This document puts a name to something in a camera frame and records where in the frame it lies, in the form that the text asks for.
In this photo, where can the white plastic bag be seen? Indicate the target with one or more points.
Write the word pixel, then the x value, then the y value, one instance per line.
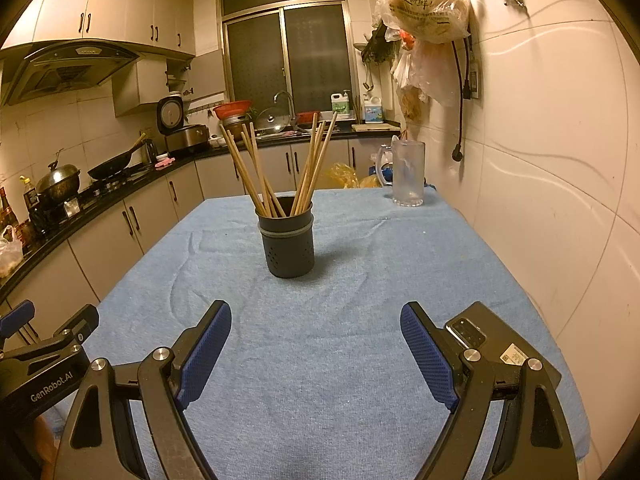
pixel 10 255

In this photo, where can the clear plastic bag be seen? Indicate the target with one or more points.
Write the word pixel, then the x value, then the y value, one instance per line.
pixel 425 70

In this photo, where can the white upper cabinets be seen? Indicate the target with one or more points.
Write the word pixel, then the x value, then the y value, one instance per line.
pixel 115 5

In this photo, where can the chrome sink faucet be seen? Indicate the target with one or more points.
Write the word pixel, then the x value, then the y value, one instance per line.
pixel 287 97

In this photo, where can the silver rice cooker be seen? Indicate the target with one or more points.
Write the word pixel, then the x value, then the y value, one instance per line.
pixel 185 137

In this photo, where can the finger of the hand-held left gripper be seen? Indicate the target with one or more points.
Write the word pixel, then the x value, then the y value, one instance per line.
pixel 17 320
pixel 80 322

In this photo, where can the dark glass sauce bottle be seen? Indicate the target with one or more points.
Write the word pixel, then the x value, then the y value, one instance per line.
pixel 7 210

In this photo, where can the steel pot with lid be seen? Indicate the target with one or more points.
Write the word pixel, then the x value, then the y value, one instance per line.
pixel 60 180

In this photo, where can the black chopstick holder cup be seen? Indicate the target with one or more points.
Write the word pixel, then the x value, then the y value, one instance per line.
pixel 287 255

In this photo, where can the blue plastic bag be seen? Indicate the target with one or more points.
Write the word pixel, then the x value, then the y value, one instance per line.
pixel 381 174

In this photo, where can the white cabinets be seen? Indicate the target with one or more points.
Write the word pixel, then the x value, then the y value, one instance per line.
pixel 150 210
pixel 115 5

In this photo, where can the wall socket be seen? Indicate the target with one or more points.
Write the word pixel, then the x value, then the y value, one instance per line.
pixel 474 80

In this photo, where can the clear glass pitcher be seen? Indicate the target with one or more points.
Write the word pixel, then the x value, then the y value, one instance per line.
pixel 407 175

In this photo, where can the steel pot under basin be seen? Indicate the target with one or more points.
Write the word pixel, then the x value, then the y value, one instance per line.
pixel 236 123

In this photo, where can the black wok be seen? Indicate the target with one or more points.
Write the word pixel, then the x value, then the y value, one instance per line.
pixel 112 166

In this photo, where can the grey range hood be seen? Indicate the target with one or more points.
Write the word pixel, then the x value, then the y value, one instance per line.
pixel 65 67

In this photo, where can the white jug blue label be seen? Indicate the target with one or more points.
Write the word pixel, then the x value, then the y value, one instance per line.
pixel 374 110

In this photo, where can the yellow plastic bag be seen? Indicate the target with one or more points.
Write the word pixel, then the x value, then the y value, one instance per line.
pixel 345 176

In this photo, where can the bunch of wooden chopsticks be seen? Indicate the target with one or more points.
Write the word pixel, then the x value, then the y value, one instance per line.
pixel 311 170

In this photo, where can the black kitchen countertop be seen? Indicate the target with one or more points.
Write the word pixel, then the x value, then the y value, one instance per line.
pixel 165 166

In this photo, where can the plastic bag of brown food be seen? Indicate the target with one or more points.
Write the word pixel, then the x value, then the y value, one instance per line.
pixel 414 102

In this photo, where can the pink cloth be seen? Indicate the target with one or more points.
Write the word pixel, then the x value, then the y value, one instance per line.
pixel 165 161

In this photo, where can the white lower cabinets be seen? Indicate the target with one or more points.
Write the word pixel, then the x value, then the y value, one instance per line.
pixel 150 210

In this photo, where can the glass pot lid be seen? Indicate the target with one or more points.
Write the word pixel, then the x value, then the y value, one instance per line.
pixel 272 120

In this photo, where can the wooden cutting board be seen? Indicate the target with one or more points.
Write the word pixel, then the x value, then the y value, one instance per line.
pixel 375 127

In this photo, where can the red bowl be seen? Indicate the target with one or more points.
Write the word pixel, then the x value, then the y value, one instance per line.
pixel 309 119

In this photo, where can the frosted sliding window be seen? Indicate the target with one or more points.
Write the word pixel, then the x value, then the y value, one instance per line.
pixel 260 60

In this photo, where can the plastic bag of flatbread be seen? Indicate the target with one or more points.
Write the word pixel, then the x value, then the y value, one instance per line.
pixel 430 10

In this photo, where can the dark hanging bundle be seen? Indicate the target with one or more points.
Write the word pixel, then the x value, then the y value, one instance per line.
pixel 380 42

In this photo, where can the black gas stove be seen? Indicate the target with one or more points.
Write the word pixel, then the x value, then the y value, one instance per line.
pixel 115 184

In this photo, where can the white green detergent bottle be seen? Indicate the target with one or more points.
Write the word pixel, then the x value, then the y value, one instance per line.
pixel 341 104

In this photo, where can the small corner shelf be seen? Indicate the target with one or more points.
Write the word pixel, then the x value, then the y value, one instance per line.
pixel 179 77

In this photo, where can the red plastic basin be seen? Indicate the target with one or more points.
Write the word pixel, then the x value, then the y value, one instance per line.
pixel 232 109

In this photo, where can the blue table cloth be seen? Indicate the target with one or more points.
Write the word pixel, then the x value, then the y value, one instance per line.
pixel 325 350

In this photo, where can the black smartphone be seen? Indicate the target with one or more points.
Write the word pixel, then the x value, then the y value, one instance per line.
pixel 500 332

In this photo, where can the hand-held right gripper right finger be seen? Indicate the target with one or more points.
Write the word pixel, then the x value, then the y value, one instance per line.
pixel 427 355

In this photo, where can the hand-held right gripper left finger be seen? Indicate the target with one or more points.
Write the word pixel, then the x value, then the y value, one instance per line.
pixel 205 355

